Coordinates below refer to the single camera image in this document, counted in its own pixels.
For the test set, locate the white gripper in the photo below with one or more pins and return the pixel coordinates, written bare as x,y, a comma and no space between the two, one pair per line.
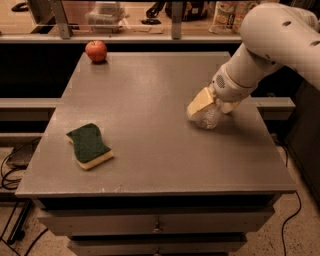
227,87

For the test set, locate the clear plastic water bottle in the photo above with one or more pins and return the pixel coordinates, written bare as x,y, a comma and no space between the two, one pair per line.
209,117

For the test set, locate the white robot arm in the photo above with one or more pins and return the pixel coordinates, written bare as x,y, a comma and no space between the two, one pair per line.
273,35

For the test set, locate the red apple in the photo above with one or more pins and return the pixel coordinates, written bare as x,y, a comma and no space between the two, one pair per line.
96,51

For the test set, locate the colourful snack bag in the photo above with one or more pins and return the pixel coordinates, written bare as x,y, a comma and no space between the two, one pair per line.
229,15

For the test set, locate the grey drawer cabinet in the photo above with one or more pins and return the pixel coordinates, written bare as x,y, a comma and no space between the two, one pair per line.
171,189

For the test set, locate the green yellow sponge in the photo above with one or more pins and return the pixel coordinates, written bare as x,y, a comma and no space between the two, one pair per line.
88,146

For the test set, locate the clear plastic container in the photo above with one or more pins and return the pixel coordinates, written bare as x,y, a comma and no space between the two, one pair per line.
105,17

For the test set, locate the black power adapter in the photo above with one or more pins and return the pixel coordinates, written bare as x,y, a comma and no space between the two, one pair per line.
20,156

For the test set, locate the metal railing shelf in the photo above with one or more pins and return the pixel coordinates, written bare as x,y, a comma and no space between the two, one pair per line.
64,21

